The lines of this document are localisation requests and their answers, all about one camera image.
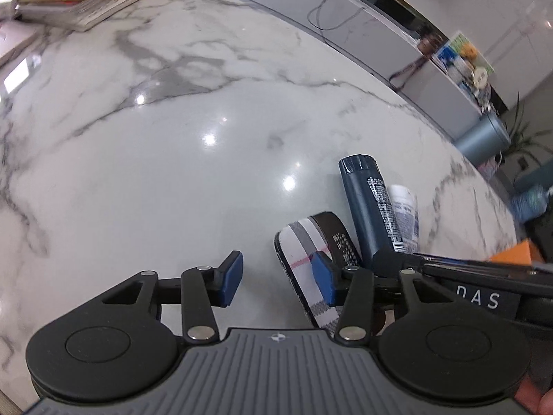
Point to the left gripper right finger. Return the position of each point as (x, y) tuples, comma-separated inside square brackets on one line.
[(353, 290)]

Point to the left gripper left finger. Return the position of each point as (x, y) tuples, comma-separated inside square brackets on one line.
[(202, 289)]

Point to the dark blue bottle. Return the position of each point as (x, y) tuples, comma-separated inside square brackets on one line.
[(372, 211)]

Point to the plaid glasses case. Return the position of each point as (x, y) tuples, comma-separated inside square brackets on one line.
[(305, 248)]

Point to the white labelled tube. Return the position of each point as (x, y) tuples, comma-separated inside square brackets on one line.
[(405, 205)]

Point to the person's hand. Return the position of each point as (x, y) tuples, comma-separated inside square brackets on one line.
[(529, 396)]

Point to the orange cardboard box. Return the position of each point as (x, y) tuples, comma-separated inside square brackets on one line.
[(523, 253)]

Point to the blue water jug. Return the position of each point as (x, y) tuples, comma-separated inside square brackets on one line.
[(531, 204)]

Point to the striped small bag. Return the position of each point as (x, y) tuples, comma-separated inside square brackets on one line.
[(491, 166)]

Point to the potted plant by trash can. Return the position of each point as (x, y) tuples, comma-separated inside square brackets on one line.
[(524, 140)]

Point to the grey trash can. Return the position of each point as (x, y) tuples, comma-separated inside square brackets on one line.
[(487, 138)]

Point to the teddy bear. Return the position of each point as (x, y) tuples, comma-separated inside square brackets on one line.
[(468, 52)]

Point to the pink notebook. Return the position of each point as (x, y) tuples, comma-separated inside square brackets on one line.
[(16, 38)]

